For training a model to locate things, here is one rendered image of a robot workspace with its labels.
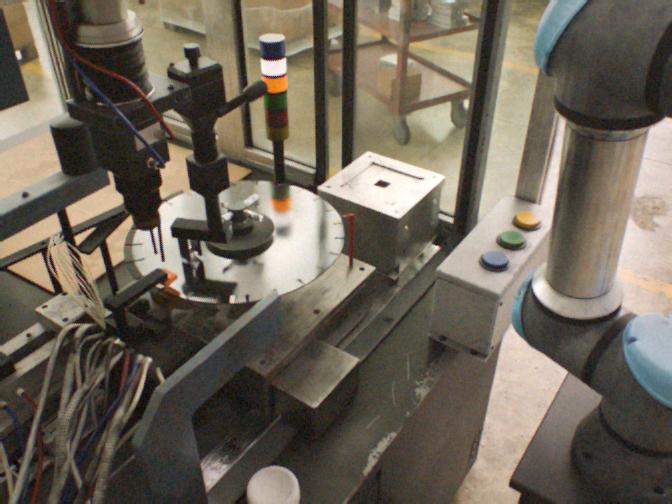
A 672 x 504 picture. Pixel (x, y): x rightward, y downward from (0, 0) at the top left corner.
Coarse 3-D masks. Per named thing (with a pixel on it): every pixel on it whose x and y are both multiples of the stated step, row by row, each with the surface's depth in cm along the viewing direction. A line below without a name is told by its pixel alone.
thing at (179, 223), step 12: (216, 204) 89; (216, 216) 90; (180, 228) 92; (192, 228) 92; (204, 228) 92; (216, 228) 91; (228, 228) 92; (180, 240) 94; (192, 240) 95; (204, 240) 92; (216, 240) 92; (228, 240) 92; (180, 252) 95
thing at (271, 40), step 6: (264, 36) 114; (270, 36) 114; (276, 36) 114; (282, 36) 114; (264, 42) 112; (270, 42) 112; (276, 42) 112; (282, 42) 113; (264, 48) 113; (270, 48) 112; (276, 48) 113; (282, 48) 113; (264, 54) 113; (270, 54) 113; (276, 54) 113; (282, 54) 114
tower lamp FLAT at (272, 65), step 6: (264, 60) 114; (270, 60) 114; (276, 60) 114; (282, 60) 114; (264, 66) 115; (270, 66) 114; (276, 66) 114; (282, 66) 115; (264, 72) 116; (270, 72) 115; (276, 72) 115; (282, 72) 116
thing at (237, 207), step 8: (248, 200) 100; (224, 208) 100; (232, 208) 98; (240, 208) 98; (224, 216) 97; (232, 216) 98; (240, 216) 98; (248, 216) 98; (256, 216) 97; (232, 224) 99; (240, 224) 99
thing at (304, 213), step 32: (192, 192) 112; (224, 192) 112; (256, 192) 112; (288, 192) 112; (288, 224) 104; (320, 224) 104; (160, 256) 97; (224, 256) 97; (256, 256) 97; (288, 256) 97; (320, 256) 97; (192, 288) 91; (224, 288) 91; (256, 288) 91; (288, 288) 91
